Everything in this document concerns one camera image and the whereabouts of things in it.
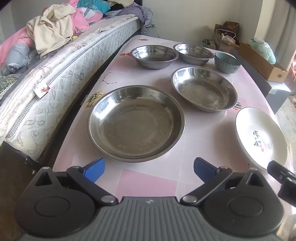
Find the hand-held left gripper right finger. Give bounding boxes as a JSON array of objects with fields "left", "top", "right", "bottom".
[{"left": 180, "top": 157, "right": 265, "bottom": 206}]

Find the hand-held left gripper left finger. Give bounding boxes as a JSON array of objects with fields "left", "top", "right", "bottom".
[{"left": 34, "top": 158, "right": 119, "bottom": 207}]

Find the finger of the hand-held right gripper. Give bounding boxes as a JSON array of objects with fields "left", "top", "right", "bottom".
[{"left": 267, "top": 160, "right": 296, "bottom": 184}]

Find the white ceramic plate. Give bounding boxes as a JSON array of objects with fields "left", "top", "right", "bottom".
[{"left": 235, "top": 107, "right": 288, "bottom": 171}]

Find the large steel plate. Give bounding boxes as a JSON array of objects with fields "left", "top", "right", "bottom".
[{"left": 87, "top": 85, "right": 186, "bottom": 163}]

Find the deep steel plate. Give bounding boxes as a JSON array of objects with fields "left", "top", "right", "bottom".
[{"left": 170, "top": 67, "right": 238, "bottom": 113}]

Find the teal ceramic bowl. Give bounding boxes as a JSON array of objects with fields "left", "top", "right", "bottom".
[{"left": 214, "top": 52, "right": 241, "bottom": 75}]

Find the steel bowl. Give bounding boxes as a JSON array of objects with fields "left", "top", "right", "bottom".
[
  {"left": 173, "top": 43, "right": 215, "bottom": 66},
  {"left": 130, "top": 44, "right": 179, "bottom": 70}
]

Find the pink printed tablecloth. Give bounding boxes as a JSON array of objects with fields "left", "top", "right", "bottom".
[{"left": 52, "top": 35, "right": 289, "bottom": 200}]

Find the grey cabinet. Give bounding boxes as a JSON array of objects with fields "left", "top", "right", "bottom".
[{"left": 240, "top": 65, "right": 291, "bottom": 114}]

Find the white mattress tag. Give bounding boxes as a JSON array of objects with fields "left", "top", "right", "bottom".
[{"left": 35, "top": 85, "right": 50, "bottom": 100}]

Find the white quilted mattress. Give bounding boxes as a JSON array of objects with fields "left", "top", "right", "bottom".
[{"left": 0, "top": 14, "right": 142, "bottom": 161}]

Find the long cardboard box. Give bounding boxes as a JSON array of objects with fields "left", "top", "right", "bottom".
[{"left": 238, "top": 41, "right": 289, "bottom": 83}]

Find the grey leaf print pillow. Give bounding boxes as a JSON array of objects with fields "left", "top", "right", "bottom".
[{"left": 0, "top": 74, "right": 23, "bottom": 100}]

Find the green plastic bag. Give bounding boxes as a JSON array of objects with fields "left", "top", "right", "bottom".
[{"left": 249, "top": 37, "right": 277, "bottom": 65}]

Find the small open cardboard box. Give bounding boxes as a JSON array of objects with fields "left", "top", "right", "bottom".
[{"left": 212, "top": 29, "right": 234, "bottom": 53}]

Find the dark gift bag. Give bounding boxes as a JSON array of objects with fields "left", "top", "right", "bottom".
[{"left": 223, "top": 21, "right": 240, "bottom": 39}]

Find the pile of clothes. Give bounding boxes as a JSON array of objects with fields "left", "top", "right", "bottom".
[{"left": 0, "top": 0, "right": 103, "bottom": 77}]

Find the cream garment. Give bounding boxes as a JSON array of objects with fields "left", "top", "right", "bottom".
[{"left": 27, "top": 4, "right": 77, "bottom": 59}]

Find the grey purple bed sheet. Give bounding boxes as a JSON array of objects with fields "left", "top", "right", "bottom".
[{"left": 103, "top": 2, "right": 154, "bottom": 36}]

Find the teal printed blanket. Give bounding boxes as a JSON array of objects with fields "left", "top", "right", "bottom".
[{"left": 77, "top": 0, "right": 111, "bottom": 15}]

